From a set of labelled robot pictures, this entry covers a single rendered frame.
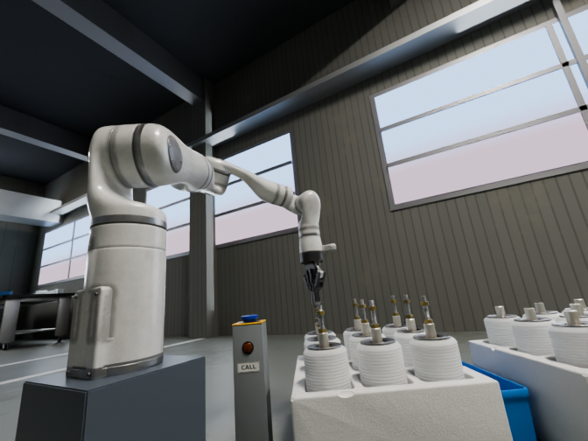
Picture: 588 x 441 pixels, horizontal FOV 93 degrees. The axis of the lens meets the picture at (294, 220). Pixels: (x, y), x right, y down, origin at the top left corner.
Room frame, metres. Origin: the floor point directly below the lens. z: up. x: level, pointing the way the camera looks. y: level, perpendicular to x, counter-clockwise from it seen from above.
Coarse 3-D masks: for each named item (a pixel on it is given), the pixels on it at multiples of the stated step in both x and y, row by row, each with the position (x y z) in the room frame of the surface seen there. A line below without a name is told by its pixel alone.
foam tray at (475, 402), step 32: (352, 384) 0.67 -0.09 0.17; (416, 384) 0.61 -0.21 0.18; (448, 384) 0.59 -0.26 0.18; (480, 384) 0.59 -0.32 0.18; (320, 416) 0.60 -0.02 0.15; (352, 416) 0.59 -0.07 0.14; (384, 416) 0.59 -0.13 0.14; (416, 416) 0.59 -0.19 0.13; (448, 416) 0.59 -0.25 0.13; (480, 416) 0.59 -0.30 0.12
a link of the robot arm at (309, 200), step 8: (304, 192) 0.86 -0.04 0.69; (312, 192) 0.86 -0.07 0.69; (304, 200) 0.86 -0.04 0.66; (312, 200) 0.86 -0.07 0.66; (304, 208) 0.86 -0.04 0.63; (312, 208) 0.87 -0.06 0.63; (304, 216) 0.87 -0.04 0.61; (312, 216) 0.87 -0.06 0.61; (304, 224) 0.88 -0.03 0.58; (312, 224) 0.88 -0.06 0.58; (304, 232) 0.88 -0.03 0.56; (312, 232) 0.88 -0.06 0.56
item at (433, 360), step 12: (420, 348) 0.64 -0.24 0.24; (432, 348) 0.62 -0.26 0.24; (444, 348) 0.62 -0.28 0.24; (456, 348) 0.63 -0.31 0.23; (420, 360) 0.64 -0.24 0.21; (432, 360) 0.63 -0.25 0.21; (444, 360) 0.62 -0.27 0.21; (456, 360) 0.63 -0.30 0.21; (420, 372) 0.65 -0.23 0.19; (432, 372) 0.63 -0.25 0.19; (444, 372) 0.62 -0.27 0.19; (456, 372) 0.62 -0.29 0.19
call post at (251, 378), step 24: (240, 336) 0.68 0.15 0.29; (264, 336) 0.71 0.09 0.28; (240, 360) 0.68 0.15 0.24; (264, 360) 0.69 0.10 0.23; (240, 384) 0.68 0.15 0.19; (264, 384) 0.68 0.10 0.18; (240, 408) 0.68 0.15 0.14; (264, 408) 0.68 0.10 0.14; (240, 432) 0.68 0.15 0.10; (264, 432) 0.68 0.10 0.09
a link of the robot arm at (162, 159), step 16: (144, 128) 0.33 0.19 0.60; (160, 128) 0.34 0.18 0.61; (144, 144) 0.33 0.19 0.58; (160, 144) 0.34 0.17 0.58; (176, 144) 0.38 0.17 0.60; (144, 160) 0.34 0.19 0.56; (160, 160) 0.34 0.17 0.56; (176, 160) 0.37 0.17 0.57; (192, 160) 0.46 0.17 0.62; (144, 176) 0.35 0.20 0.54; (160, 176) 0.36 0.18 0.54; (176, 176) 0.39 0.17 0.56; (192, 176) 0.48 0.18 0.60; (208, 176) 0.57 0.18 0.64
